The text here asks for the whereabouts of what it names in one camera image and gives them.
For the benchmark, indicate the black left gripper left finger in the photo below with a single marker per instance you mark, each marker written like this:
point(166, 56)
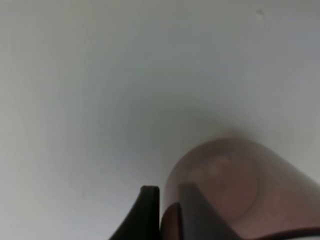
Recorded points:
point(143, 220)

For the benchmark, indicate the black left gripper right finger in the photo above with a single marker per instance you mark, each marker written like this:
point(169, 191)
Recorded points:
point(199, 221)

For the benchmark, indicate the translucent pink plastic cup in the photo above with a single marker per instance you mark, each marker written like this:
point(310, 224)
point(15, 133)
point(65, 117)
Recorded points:
point(257, 193)

